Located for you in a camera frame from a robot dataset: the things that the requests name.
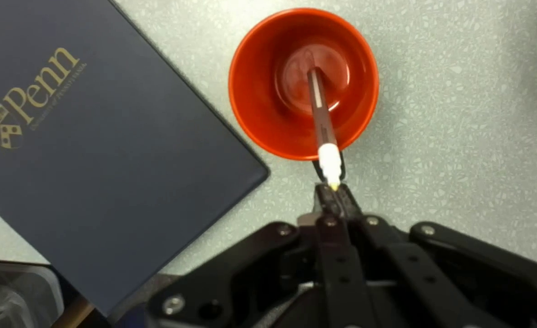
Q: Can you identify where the navy Penn folder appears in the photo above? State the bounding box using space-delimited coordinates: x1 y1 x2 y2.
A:
0 0 274 319

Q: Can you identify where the red and black cup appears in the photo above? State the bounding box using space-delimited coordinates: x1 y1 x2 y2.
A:
228 6 383 162

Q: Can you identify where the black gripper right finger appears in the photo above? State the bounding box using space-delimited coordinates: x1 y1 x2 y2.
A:
339 182 537 328

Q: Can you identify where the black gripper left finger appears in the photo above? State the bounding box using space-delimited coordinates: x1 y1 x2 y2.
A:
148 182 381 328

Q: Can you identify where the red marker with white cap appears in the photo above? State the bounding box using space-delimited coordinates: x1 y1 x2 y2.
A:
307 66 347 192

